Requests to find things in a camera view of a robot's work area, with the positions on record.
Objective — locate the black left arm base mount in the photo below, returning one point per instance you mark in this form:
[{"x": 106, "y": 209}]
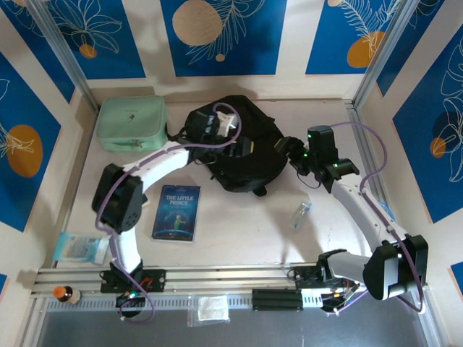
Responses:
[{"x": 159, "y": 280}]

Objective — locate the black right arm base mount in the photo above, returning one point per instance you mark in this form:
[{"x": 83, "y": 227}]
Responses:
[{"x": 307, "y": 276}]

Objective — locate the aluminium side rail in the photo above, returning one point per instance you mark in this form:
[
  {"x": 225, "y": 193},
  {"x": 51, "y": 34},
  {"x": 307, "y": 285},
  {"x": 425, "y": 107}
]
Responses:
[{"x": 352, "y": 112}]

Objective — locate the light blue wipes packet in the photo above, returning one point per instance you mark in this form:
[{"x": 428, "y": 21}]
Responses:
[{"x": 79, "y": 249}]

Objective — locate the clear plastic bottle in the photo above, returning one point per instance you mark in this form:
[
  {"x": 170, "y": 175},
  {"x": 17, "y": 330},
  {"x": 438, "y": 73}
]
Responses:
[{"x": 300, "y": 215}]

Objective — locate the blue Little Prince book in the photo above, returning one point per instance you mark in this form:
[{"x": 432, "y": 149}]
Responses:
[{"x": 176, "y": 217}]

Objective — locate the white perforated controller box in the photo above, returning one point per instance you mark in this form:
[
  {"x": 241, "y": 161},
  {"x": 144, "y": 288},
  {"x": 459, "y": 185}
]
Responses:
[{"x": 311, "y": 298}]

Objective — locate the brown bottle orange cap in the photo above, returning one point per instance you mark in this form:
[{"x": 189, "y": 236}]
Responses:
[{"x": 67, "y": 294}]

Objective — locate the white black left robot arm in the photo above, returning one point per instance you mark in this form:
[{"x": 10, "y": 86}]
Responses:
[{"x": 159, "y": 168}]

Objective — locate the small blue white object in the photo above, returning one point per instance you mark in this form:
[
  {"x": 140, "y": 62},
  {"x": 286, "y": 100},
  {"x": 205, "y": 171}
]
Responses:
[{"x": 383, "y": 207}]

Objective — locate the black ribbed block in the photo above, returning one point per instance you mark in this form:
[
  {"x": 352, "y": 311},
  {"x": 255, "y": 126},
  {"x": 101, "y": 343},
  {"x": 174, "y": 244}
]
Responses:
[{"x": 276, "y": 299}]

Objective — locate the small clear plastic bag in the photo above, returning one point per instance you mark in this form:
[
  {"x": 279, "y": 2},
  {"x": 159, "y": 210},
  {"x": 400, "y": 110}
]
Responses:
[{"x": 210, "y": 309}]

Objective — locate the black fabric backpack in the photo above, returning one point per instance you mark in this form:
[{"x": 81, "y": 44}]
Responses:
[{"x": 260, "y": 170}]

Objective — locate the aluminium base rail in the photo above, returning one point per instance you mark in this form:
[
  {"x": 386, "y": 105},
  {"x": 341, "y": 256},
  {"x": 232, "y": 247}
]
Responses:
[{"x": 217, "y": 278}]

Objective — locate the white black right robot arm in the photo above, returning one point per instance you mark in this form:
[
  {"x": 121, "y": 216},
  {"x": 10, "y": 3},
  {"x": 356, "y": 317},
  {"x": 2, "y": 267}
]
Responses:
[{"x": 365, "y": 213}]

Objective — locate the aluminium frame post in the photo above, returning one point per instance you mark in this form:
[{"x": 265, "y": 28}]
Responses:
[
  {"x": 61, "y": 47},
  {"x": 383, "y": 47}
]

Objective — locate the mint green pencil case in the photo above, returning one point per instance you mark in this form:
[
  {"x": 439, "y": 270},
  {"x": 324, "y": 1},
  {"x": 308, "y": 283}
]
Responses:
[{"x": 130, "y": 123}]

